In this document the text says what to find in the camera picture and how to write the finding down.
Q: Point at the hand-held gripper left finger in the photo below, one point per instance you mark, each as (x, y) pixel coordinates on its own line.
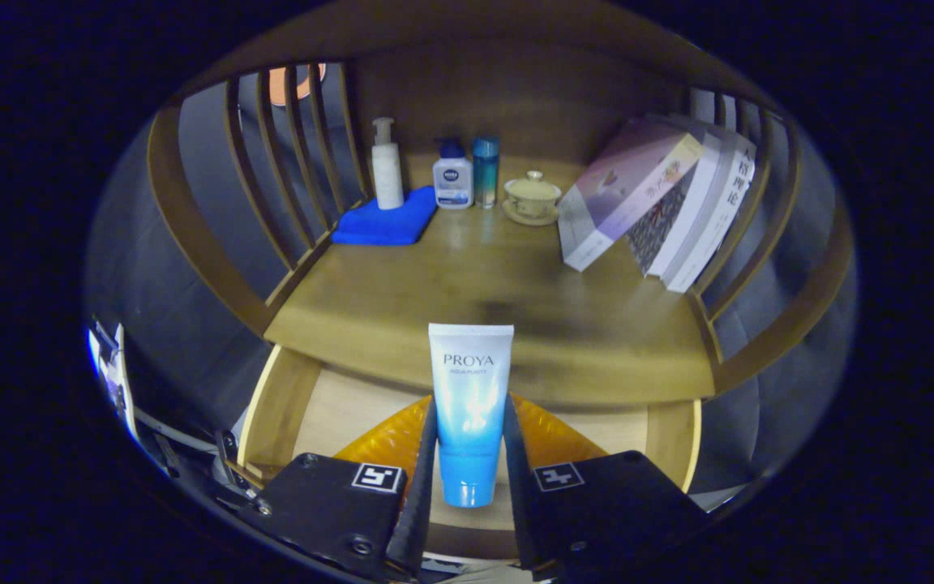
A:
(329, 503)

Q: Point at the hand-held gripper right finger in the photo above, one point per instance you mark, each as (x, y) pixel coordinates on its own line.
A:
(605, 507)

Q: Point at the white and blue cosmetic tube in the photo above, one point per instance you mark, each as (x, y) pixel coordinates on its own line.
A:
(469, 397)

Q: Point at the wooden countertop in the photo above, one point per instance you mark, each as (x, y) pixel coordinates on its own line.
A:
(467, 284)

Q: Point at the wooden cabinet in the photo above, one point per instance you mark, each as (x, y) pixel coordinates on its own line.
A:
(516, 89)

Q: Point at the black electronic device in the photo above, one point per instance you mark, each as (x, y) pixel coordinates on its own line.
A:
(224, 474)

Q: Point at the black backdrop cloth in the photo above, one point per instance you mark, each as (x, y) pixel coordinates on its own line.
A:
(191, 341)

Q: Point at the blue folded cloth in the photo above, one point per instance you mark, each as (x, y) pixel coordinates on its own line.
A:
(386, 223)

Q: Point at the dark patterned cover book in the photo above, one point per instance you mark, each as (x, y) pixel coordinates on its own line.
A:
(666, 223)

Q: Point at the beige saucer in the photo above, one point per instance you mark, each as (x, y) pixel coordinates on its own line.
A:
(530, 220)

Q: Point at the purple cover book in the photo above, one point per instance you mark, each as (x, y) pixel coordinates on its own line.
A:
(621, 195)

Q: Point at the beige lidded tea cup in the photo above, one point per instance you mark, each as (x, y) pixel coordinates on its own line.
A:
(532, 193)

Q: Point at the white pump bottle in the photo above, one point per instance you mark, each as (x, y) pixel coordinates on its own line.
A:
(387, 174)

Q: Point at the white bottle with blue cap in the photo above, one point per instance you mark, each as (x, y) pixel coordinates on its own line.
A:
(452, 182)

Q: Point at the teal bottle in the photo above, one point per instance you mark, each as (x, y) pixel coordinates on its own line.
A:
(486, 174)

